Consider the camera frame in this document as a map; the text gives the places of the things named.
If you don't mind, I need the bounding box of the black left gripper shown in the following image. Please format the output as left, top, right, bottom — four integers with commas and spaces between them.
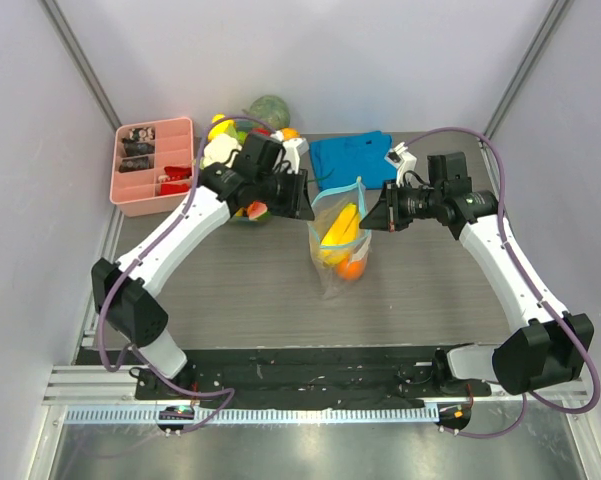
256, 167, 315, 221

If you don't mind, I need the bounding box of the yellow banana bunch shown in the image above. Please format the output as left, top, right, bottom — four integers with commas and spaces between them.
317, 203, 361, 267

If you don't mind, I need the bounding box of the clear zip top bag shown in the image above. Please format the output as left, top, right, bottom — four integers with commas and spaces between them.
308, 177, 372, 299

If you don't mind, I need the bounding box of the orange fruit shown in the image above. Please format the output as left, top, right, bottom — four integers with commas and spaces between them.
335, 258, 367, 282

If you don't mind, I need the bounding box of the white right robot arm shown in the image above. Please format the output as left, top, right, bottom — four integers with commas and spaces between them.
360, 144, 594, 395

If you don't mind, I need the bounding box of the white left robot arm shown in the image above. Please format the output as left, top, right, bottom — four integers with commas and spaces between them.
91, 132, 314, 399

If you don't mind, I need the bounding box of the watermelon slice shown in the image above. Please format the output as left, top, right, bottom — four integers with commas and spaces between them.
245, 201, 271, 222

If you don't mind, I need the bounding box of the blue folded cloth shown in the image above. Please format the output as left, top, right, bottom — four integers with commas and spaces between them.
309, 131, 396, 191

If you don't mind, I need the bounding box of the orange yellow mango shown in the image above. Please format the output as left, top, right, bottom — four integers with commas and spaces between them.
276, 127, 301, 141

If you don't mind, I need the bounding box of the green fruit basket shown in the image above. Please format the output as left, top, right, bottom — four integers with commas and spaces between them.
183, 117, 283, 217

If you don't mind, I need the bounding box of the white cauliflower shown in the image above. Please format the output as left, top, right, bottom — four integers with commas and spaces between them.
201, 133, 242, 169

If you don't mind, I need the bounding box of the green melon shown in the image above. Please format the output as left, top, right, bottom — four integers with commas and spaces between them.
246, 95, 291, 130

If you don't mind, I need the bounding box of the yellow bell pepper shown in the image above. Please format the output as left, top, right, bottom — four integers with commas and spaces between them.
208, 114, 237, 141

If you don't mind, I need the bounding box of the pink organizer tray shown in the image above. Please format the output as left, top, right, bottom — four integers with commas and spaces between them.
110, 117, 194, 217

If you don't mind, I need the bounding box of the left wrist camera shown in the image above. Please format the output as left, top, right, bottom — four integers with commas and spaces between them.
271, 130, 309, 174

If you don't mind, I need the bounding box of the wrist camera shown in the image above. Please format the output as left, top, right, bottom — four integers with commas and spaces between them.
385, 142, 417, 187
271, 130, 309, 174

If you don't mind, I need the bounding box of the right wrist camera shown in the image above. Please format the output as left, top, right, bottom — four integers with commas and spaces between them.
385, 142, 417, 187

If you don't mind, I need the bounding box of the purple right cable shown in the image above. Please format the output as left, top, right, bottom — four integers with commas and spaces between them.
394, 125, 601, 440

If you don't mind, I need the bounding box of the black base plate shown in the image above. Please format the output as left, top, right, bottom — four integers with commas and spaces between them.
74, 344, 492, 412

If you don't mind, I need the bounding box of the white slotted cable duct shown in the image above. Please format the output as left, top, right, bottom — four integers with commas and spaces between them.
64, 404, 439, 426

